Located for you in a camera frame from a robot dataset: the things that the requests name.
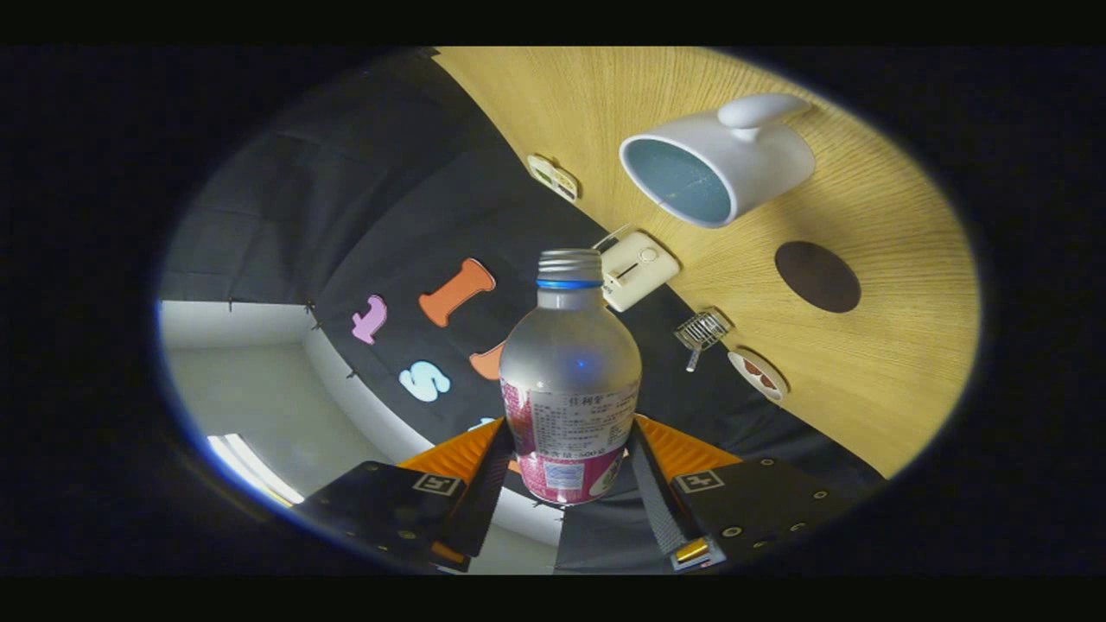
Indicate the round white plate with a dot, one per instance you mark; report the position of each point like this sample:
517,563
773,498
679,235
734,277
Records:
734,361

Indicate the dark brown round coaster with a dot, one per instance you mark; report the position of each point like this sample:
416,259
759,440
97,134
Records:
817,276

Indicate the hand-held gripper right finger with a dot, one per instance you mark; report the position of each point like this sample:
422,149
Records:
661,510

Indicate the black backdrop cloth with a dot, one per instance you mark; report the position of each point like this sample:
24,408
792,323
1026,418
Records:
389,199

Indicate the white cup blue inside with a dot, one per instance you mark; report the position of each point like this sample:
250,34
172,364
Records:
765,164

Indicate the long ceiling light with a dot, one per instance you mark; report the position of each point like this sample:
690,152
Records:
255,471

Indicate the white toaster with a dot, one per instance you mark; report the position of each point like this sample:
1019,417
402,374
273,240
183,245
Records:
639,269

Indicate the wooden table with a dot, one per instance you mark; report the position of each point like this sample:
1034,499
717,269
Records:
864,389

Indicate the dark red food pieces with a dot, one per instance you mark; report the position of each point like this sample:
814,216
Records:
760,375

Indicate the white divided sauce tray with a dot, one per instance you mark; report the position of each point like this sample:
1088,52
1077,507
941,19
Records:
553,178

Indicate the silver juice bottle red label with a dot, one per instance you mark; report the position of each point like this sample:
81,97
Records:
566,363

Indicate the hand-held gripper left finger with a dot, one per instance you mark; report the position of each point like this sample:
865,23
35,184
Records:
484,510

